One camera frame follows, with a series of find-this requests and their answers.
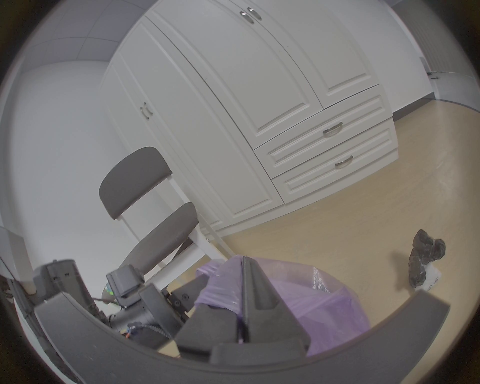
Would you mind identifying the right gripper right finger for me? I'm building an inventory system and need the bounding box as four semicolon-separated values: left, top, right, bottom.
240;256;312;357

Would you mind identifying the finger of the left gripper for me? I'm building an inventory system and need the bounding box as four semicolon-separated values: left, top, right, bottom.
170;275;209;318

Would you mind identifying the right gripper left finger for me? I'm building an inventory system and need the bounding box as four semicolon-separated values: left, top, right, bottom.
175;303;241;359

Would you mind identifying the purple plastic bag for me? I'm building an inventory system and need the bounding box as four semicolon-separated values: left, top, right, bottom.
193;256;372;358

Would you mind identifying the crumpled black plastic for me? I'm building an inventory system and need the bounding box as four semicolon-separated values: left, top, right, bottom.
407;229;447;290

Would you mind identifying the white chair with grey seat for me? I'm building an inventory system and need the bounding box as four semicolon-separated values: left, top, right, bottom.
98;146;241;290

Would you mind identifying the clear printed wrapper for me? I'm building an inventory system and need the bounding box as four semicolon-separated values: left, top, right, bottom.
414;262;442;293

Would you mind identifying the white wardrobe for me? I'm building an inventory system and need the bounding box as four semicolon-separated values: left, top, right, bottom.
99;0;399;238

